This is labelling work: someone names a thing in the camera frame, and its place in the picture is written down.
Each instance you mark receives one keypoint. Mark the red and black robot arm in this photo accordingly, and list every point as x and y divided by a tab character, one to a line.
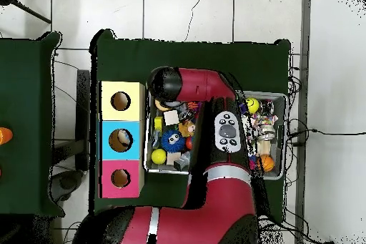
229	204

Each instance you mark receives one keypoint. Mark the clear mesh bin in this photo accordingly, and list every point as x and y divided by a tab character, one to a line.
150	141

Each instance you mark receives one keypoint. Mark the wooden box with three holes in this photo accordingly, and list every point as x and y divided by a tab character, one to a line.
134	141

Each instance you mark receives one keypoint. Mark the brown plush toy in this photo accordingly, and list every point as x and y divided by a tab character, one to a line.
187	128

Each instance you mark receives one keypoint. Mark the blue fuzzy toy with eyes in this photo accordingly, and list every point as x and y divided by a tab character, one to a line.
172	141

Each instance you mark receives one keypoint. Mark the plain yellow ball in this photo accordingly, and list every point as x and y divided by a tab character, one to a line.
159	157

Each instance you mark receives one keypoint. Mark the yellow smiley ball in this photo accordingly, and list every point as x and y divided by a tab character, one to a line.
253	105

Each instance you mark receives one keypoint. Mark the small orange basketball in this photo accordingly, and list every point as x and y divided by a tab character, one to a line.
267	164

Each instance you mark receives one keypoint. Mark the green cloth side table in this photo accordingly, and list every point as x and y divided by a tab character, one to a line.
28	95

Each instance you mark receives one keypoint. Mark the small orange object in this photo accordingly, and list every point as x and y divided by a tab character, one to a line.
4	136

